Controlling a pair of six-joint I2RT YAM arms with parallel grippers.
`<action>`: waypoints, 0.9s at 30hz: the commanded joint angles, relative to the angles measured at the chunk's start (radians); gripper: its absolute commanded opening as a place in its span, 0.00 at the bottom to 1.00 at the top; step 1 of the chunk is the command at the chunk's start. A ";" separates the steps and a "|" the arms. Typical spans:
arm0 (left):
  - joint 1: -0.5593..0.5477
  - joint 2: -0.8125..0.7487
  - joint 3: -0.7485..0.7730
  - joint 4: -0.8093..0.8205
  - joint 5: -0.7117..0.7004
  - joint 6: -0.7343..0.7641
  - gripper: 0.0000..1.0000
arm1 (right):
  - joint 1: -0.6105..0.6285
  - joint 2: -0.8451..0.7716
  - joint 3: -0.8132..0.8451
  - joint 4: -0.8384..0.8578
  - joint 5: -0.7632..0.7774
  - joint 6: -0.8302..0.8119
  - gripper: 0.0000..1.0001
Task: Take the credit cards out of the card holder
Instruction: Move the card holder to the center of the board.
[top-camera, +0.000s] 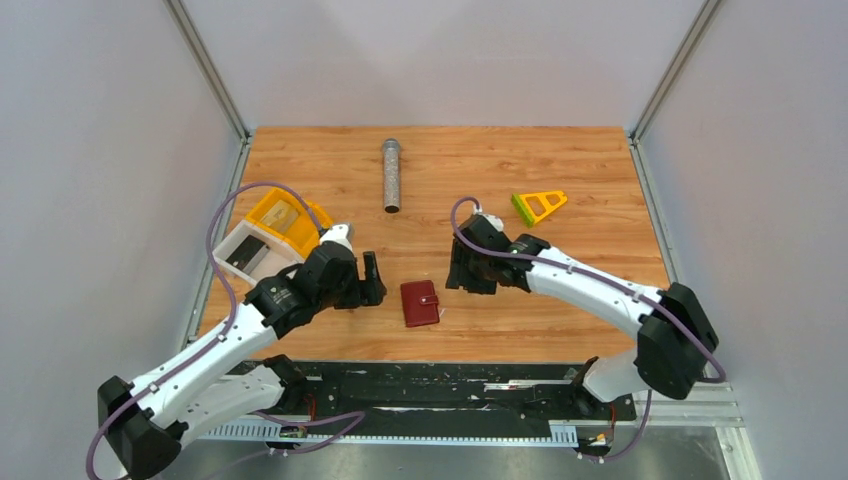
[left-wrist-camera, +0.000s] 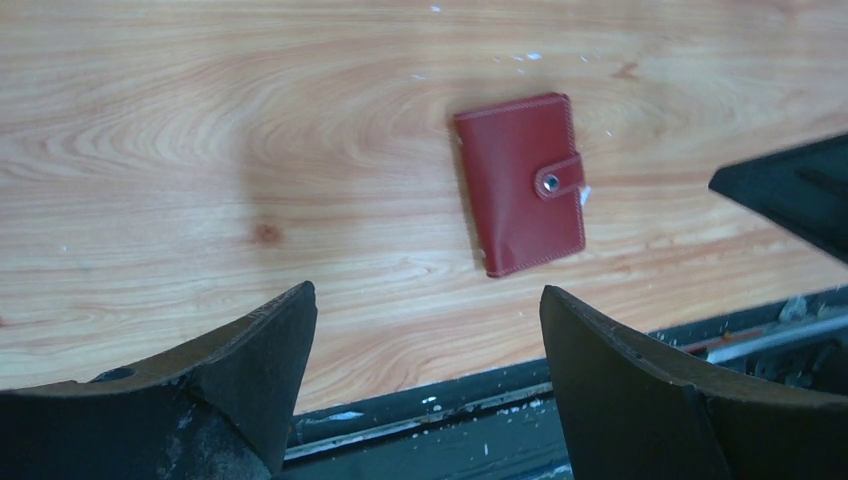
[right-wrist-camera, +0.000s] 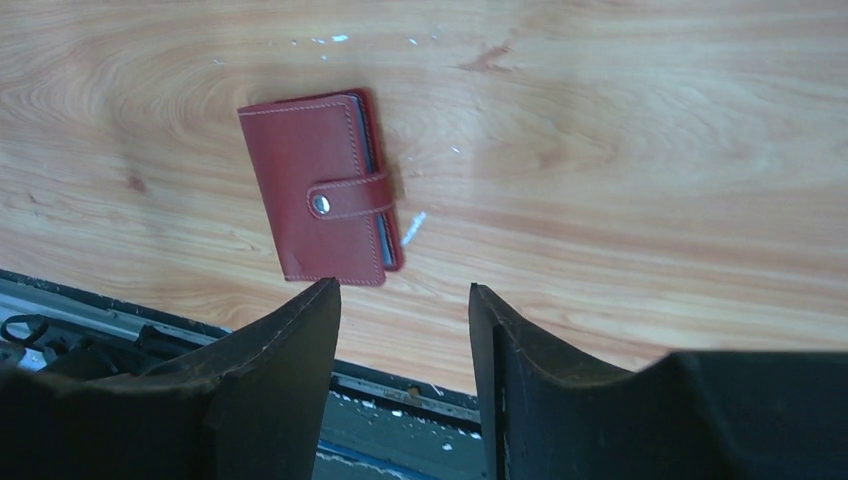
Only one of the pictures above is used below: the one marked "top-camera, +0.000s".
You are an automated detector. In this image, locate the red leather card holder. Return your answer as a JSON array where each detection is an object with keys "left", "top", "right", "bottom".
[{"left": 400, "top": 280, "right": 440, "bottom": 328}]

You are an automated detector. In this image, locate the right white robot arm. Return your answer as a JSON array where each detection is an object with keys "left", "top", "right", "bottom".
[{"left": 446, "top": 214, "right": 719, "bottom": 403}]

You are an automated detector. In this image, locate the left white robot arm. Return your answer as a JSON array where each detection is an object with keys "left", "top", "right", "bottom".
[{"left": 89, "top": 223, "right": 387, "bottom": 479}]

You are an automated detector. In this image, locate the black card in white bin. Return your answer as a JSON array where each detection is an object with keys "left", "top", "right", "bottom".
[{"left": 227, "top": 235, "right": 270, "bottom": 274}]

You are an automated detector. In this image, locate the yellow plastic bin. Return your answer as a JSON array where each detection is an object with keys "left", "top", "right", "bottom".
[{"left": 245, "top": 187, "right": 333, "bottom": 259}]

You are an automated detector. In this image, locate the white plastic bin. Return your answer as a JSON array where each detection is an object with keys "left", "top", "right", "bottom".
[{"left": 213, "top": 220, "right": 303, "bottom": 286}]

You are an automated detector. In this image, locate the grey metal tube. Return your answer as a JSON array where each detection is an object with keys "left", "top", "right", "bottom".
[{"left": 382, "top": 138, "right": 401, "bottom": 214}]

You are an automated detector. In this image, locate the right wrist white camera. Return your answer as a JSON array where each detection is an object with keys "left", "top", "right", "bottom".
[{"left": 473, "top": 208, "right": 504, "bottom": 232}]

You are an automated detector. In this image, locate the wrist white camera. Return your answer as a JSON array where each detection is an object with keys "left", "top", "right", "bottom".
[
  {"left": 473, "top": 208, "right": 504, "bottom": 232},
  {"left": 319, "top": 223, "right": 354, "bottom": 251}
]

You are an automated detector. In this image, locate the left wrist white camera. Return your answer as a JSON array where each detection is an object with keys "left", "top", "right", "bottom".
[{"left": 319, "top": 223, "right": 354, "bottom": 251}]

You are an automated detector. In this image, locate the yellow green triangular bracket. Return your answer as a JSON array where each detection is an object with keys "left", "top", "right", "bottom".
[{"left": 511, "top": 190, "right": 568, "bottom": 228}]

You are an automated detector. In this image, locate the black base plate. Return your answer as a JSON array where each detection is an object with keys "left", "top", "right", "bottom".
[{"left": 266, "top": 360, "right": 637, "bottom": 428}]

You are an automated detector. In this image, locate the slotted white cable duct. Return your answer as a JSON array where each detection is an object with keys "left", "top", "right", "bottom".
[{"left": 201, "top": 416, "right": 579, "bottom": 448}]

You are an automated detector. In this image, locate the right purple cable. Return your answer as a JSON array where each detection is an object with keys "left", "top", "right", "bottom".
[{"left": 450, "top": 195, "right": 728, "bottom": 464}]

